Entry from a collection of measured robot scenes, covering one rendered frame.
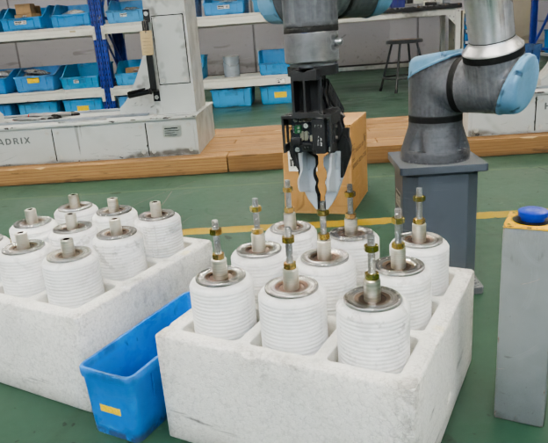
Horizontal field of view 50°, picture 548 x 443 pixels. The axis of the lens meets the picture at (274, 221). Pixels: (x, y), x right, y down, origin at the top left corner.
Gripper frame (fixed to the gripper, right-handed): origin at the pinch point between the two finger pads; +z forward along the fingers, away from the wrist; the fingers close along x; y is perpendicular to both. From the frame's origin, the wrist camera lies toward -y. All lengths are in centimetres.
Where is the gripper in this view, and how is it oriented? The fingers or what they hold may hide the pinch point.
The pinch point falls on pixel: (322, 199)
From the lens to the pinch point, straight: 89.9
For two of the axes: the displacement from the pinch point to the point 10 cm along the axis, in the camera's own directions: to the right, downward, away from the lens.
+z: 0.7, 9.5, 3.0
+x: 9.5, 0.3, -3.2
